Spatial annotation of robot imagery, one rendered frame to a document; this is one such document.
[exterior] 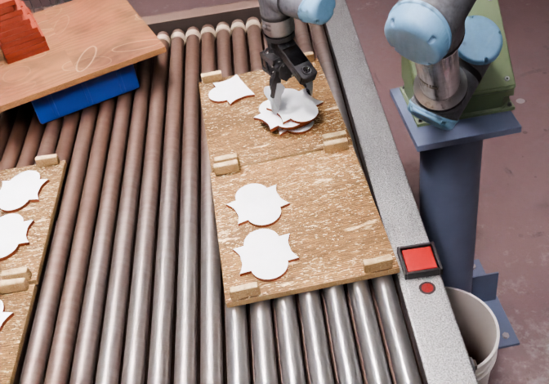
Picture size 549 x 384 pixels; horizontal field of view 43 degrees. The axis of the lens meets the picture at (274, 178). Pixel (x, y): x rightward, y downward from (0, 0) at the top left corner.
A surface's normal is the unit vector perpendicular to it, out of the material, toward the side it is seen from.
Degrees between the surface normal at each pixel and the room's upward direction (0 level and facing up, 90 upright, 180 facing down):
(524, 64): 0
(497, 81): 45
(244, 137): 0
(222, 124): 0
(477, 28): 39
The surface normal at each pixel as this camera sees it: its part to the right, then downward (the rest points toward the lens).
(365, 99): -0.14, -0.75
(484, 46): 0.05, -0.19
